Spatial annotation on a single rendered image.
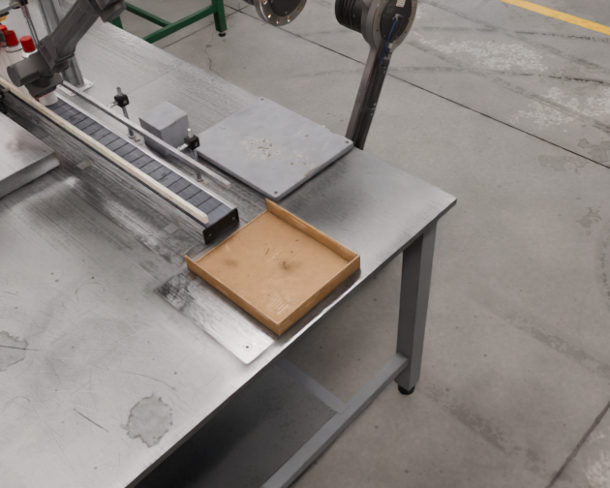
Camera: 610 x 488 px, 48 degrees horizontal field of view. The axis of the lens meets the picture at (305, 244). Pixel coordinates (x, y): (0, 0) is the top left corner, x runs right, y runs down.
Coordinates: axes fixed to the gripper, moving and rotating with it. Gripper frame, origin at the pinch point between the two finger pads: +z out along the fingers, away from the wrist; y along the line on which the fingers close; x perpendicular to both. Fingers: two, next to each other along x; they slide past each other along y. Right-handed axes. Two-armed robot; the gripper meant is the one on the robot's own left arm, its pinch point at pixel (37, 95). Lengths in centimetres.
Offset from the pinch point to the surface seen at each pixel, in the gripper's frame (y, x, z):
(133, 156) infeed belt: -1.1, 33.8, -20.0
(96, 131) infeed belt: -2.7, 20.0, -9.2
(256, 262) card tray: 5, 76, -46
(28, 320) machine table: 47, 54, -27
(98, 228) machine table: 19, 45, -21
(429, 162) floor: -146, 92, 38
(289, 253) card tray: -2, 79, -49
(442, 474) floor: -20, 161, -9
